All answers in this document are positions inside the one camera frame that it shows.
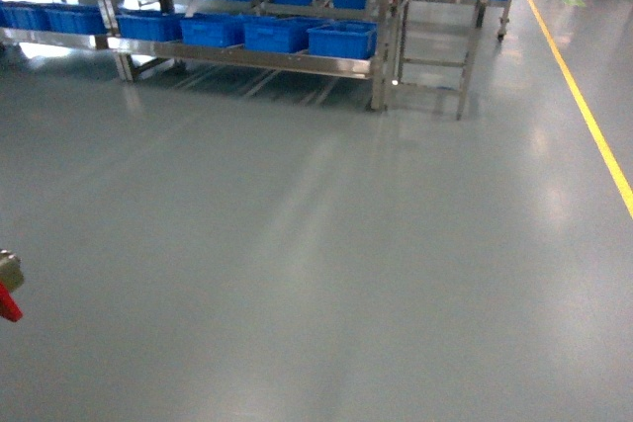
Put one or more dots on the blue bin with red bags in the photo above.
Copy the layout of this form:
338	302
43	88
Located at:
351	40

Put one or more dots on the empty blue bin left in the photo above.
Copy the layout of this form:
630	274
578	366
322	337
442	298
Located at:
280	35

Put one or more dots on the steel flow rack shelf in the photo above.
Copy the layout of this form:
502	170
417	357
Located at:
142	34

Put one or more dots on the red and beige object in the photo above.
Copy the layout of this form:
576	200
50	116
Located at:
11	279

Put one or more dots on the steel side table frame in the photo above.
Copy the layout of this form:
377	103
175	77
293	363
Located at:
432	48

